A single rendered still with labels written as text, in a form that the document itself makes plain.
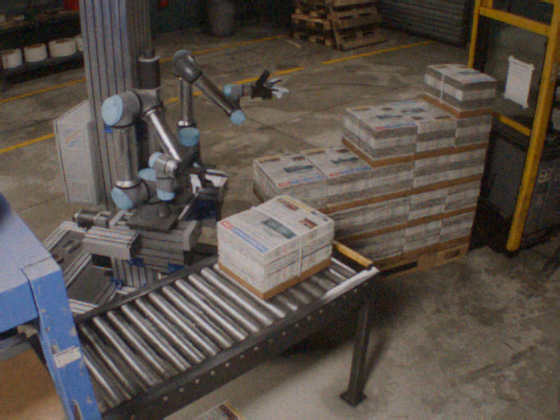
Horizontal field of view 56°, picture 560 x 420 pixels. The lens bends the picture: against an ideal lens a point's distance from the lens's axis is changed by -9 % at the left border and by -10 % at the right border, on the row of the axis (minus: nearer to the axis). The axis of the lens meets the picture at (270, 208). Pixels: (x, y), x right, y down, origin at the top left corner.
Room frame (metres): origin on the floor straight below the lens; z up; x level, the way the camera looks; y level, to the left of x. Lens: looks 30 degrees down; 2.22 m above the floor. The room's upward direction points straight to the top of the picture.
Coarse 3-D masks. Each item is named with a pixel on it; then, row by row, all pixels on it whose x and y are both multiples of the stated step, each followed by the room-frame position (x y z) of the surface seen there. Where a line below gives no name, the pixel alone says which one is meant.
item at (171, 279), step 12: (204, 264) 2.00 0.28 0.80; (168, 276) 1.91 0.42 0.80; (180, 276) 1.91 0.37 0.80; (144, 288) 1.82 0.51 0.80; (156, 288) 1.82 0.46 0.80; (120, 300) 1.74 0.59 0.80; (132, 300) 1.75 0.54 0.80; (96, 312) 1.66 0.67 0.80; (120, 312) 1.71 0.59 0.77; (108, 324) 1.67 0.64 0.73; (36, 336) 1.50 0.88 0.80; (36, 348) 1.46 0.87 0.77
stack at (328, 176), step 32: (256, 160) 2.97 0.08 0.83; (288, 160) 2.97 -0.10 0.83; (320, 160) 2.98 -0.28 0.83; (352, 160) 2.98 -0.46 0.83; (416, 160) 3.00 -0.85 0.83; (448, 160) 3.09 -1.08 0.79; (288, 192) 2.67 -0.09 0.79; (320, 192) 2.74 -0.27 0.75; (352, 192) 2.82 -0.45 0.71; (384, 192) 2.91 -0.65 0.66; (352, 224) 2.83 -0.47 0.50; (384, 224) 2.92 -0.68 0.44; (384, 256) 2.94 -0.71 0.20; (416, 256) 3.03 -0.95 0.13
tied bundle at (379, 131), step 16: (352, 112) 3.15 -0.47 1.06; (368, 112) 3.16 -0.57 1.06; (384, 112) 3.17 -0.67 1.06; (352, 128) 3.12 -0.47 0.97; (368, 128) 2.95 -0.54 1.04; (384, 128) 2.91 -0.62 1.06; (400, 128) 2.93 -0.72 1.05; (416, 128) 2.98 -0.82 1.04; (368, 144) 2.94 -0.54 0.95; (384, 144) 2.91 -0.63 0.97; (400, 144) 2.94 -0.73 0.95; (416, 144) 2.98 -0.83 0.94
